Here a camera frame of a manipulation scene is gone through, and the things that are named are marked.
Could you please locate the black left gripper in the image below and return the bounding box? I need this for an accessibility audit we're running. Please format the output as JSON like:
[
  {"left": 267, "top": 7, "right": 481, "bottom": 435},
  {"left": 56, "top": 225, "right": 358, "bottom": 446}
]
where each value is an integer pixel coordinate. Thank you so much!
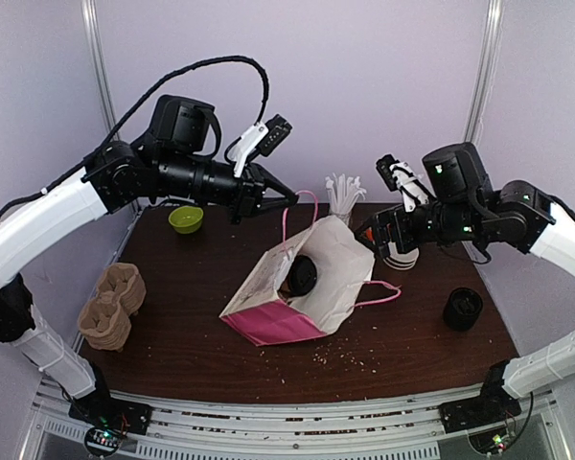
[{"left": 156, "top": 148, "right": 299, "bottom": 225}]

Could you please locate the stack of brown paper cups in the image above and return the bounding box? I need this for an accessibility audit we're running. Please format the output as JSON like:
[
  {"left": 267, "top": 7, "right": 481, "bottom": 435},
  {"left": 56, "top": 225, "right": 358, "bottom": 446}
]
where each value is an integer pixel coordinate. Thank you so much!
[{"left": 382, "top": 249, "right": 420, "bottom": 271}]

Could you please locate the white pink paper bag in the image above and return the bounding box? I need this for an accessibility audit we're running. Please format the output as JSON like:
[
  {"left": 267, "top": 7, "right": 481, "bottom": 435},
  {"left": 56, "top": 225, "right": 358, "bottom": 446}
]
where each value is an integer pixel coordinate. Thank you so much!
[{"left": 219, "top": 199, "right": 402, "bottom": 346}]

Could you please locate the stack of black cup lids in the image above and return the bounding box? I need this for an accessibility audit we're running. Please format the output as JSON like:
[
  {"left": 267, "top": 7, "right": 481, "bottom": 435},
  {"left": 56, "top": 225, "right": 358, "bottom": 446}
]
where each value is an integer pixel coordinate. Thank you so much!
[{"left": 443, "top": 287, "right": 483, "bottom": 332}]

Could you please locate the stack of pulp cup carriers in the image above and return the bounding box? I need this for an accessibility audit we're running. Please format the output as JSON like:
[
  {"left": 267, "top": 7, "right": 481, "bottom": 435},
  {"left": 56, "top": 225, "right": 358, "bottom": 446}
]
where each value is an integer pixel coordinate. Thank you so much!
[{"left": 78, "top": 263, "right": 147, "bottom": 352}]

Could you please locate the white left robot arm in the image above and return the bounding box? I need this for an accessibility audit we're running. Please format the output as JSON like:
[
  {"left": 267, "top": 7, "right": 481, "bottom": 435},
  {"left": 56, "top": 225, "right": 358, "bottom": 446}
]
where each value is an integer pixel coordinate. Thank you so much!
[{"left": 0, "top": 95, "right": 297, "bottom": 426}]

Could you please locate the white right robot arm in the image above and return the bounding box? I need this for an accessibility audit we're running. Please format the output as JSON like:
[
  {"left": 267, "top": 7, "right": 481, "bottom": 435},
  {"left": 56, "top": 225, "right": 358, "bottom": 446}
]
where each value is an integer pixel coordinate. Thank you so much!
[{"left": 354, "top": 142, "right": 575, "bottom": 424}]

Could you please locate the glass jar of straws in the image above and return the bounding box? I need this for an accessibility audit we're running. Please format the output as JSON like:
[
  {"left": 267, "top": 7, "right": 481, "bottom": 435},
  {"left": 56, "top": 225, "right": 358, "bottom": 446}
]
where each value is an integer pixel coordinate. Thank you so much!
[{"left": 325, "top": 174, "right": 367, "bottom": 226}]

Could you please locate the green plastic bowl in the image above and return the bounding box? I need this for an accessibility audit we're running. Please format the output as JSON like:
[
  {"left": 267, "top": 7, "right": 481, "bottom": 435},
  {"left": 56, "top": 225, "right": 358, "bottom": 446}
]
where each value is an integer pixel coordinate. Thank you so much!
[{"left": 168, "top": 206, "right": 204, "bottom": 235}]

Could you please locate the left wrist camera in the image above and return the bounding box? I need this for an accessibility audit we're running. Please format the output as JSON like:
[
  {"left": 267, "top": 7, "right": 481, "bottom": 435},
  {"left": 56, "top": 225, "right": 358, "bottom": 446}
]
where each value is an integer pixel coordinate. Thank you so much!
[{"left": 224, "top": 114, "right": 292, "bottom": 178}]

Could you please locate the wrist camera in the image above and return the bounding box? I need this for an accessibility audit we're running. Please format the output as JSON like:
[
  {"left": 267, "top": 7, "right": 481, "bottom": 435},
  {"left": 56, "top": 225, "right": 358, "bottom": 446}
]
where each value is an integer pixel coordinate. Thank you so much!
[
  {"left": 224, "top": 114, "right": 292, "bottom": 178},
  {"left": 376, "top": 153, "right": 436, "bottom": 213}
]

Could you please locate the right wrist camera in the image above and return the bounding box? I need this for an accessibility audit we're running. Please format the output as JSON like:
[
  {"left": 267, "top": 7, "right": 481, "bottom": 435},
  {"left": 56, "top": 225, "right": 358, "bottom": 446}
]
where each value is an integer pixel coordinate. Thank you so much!
[{"left": 376, "top": 153, "right": 436, "bottom": 213}]

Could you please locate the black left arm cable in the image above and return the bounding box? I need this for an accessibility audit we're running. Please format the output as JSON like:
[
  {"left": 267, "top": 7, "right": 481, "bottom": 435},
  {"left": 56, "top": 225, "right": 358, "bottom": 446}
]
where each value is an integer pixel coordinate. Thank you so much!
[{"left": 0, "top": 55, "right": 271, "bottom": 241}]

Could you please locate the aluminium frame post left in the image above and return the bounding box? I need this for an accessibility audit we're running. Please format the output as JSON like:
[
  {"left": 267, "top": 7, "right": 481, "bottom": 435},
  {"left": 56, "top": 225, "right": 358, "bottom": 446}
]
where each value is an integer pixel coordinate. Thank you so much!
[{"left": 80, "top": 0, "right": 143, "bottom": 212}]

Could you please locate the aluminium frame post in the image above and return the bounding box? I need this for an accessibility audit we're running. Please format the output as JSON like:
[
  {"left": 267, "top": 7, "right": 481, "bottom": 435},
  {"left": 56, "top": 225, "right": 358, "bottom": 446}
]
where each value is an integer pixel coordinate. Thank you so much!
[
  {"left": 464, "top": 0, "right": 504, "bottom": 144},
  {"left": 80, "top": 0, "right": 143, "bottom": 212}
]

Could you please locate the aluminium frame post right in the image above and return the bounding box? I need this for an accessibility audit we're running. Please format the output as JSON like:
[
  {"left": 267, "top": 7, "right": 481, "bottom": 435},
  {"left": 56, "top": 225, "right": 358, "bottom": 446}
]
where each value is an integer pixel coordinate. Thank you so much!
[{"left": 464, "top": 0, "right": 504, "bottom": 144}]

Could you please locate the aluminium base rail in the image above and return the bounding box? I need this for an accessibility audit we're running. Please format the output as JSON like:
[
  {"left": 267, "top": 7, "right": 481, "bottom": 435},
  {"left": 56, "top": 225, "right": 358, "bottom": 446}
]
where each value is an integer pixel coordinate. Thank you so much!
[{"left": 18, "top": 380, "right": 575, "bottom": 459}]

